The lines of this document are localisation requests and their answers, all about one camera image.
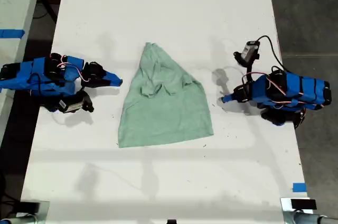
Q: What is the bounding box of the small black box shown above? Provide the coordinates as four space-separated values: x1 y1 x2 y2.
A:
290 199 317 210
20 201 41 213

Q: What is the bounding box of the black camera cable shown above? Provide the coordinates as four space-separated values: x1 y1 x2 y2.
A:
256 35 290 76

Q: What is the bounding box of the grey metal tube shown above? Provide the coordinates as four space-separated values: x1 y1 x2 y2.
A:
0 213 37 224
293 211 338 224

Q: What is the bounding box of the blue tape strip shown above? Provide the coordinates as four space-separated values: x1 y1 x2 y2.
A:
0 29 26 40
292 182 308 193

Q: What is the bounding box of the black labelled camera box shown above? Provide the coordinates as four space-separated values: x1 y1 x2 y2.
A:
57 98 87 114
241 40 261 63

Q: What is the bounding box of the black camera stalk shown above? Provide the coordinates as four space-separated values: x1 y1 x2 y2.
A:
76 89 95 113
233 51 261 67

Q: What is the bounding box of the black floor cable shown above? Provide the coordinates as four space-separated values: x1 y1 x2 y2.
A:
33 0 58 23

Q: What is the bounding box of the pale green T-shirt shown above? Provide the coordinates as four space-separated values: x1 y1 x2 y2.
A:
117 41 215 149

